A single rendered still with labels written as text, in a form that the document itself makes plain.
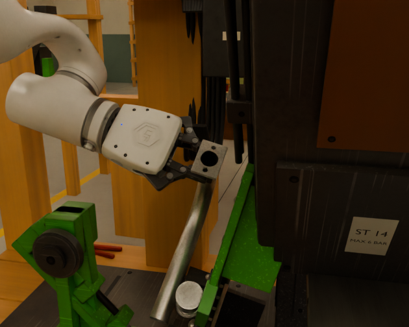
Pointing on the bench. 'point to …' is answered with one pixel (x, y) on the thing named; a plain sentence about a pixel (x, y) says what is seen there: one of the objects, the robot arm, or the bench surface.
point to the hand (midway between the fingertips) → (204, 163)
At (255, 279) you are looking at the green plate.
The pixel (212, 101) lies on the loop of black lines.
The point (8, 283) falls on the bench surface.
